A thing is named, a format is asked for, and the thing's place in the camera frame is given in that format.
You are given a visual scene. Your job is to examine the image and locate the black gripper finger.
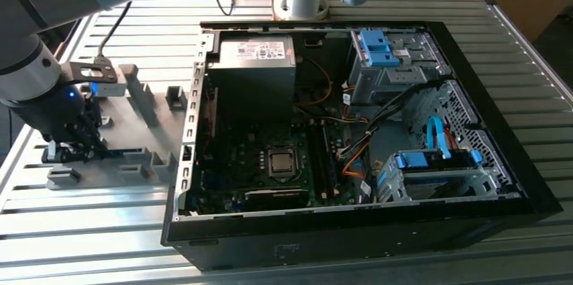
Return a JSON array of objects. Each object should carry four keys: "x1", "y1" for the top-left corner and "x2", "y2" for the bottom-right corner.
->
[
  {"x1": 42, "y1": 140, "x2": 90, "y2": 164},
  {"x1": 73, "y1": 112, "x2": 109, "y2": 161}
]

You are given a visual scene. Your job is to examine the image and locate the RAM stick blue label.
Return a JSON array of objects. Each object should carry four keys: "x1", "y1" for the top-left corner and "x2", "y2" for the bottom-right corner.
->
[{"x1": 96, "y1": 148, "x2": 149, "y2": 160}]

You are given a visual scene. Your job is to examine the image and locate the empty black RAM slot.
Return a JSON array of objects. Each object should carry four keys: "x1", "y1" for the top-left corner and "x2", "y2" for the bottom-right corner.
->
[{"x1": 307, "y1": 119, "x2": 328, "y2": 199}]

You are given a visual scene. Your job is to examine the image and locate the installed RAM stick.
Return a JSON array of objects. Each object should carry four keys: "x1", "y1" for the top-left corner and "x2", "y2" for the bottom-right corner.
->
[{"x1": 320, "y1": 120, "x2": 340, "y2": 196}]

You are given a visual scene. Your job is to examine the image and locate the grey parts rack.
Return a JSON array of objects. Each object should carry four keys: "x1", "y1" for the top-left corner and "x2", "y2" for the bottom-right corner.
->
[{"x1": 45, "y1": 63, "x2": 188, "y2": 191}]

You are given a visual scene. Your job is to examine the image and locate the green motherboard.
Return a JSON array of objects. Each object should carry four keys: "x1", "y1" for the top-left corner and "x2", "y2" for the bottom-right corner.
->
[{"x1": 196, "y1": 117, "x2": 359, "y2": 214}]

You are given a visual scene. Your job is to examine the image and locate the power supply unit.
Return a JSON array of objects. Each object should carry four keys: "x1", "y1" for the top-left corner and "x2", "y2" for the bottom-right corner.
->
[{"x1": 208, "y1": 36, "x2": 299, "y2": 125}]

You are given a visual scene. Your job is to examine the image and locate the CPU socket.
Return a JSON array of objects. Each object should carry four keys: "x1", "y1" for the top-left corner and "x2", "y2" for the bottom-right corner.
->
[{"x1": 265, "y1": 145, "x2": 300, "y2": 182}]

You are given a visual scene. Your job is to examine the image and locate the silver CPU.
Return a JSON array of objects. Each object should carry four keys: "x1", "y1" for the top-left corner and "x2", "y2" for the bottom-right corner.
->
[{"x1": 269, "y1": 152, "x2": 292, "y2": 171}]

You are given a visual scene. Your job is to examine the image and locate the black graphics card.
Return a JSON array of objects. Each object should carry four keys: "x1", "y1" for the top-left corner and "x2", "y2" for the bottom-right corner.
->
[{"x1": 243, "y1": 186, "x2": 311, "y2": 212}]

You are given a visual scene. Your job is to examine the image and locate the black PC case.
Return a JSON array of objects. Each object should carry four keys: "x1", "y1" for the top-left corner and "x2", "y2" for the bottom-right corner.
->
[{"x1": 160, "y1": 19, "x2": 563, "y2": 272}]

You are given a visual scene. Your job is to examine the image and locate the empty blue disk carrier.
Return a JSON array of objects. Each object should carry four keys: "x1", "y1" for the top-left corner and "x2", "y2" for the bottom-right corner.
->
[{"x1": 356, "y1": 30, "x2": 399, "y2": 67}]

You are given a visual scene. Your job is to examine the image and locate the tall silver disk bay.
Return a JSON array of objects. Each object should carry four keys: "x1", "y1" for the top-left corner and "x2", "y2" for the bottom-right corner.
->
[{"x1": 348, "y1": 29, "x2": 451, "y2": 107}]

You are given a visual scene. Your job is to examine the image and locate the blue carrier with disk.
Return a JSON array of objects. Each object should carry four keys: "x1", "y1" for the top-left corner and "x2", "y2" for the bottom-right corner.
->
[{"x1": 395, "y1": 150, "x2": 483, "y2": 174}]

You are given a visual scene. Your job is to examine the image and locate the low silver disk bay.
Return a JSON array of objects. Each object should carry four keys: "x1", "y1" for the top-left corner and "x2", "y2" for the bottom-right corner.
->
[{"x1": 375, "y1": 149, "x2": 522, "y2": 203}]

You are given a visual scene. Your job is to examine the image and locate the black camera cable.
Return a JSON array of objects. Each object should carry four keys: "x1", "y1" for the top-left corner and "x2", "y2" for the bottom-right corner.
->
[{"x1": 94, "y1": 0, "x2": 133, "y2": 64}]

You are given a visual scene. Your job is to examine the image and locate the yellow wire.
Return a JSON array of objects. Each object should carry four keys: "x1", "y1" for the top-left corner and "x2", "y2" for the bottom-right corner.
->
[{"x1": 292, "y1": 58, "x2": 332, "y2": 109}]

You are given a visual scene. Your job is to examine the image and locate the multicolour wires white plug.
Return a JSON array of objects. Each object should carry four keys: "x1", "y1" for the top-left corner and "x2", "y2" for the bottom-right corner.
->
[{"x1": 340, "y1": 80, "x2": 359, "y2": 105}]

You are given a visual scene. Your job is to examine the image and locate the orange wires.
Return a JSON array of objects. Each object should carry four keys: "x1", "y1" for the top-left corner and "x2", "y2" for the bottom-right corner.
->
[{"x1": 342, "y1": 142, "x2": 372, "y2": 178}]

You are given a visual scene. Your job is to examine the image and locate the black cable bundle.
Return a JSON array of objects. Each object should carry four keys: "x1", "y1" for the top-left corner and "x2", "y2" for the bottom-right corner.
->
[{"x1": 343, "y1": 85, "x2": 432, "y2": 157}]

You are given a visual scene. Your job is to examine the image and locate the blue flat data wire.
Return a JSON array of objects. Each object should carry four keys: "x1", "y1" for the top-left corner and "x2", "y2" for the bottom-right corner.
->
[{"x1": 427, "y1": 116, "x2": 452, "y2": 160}]

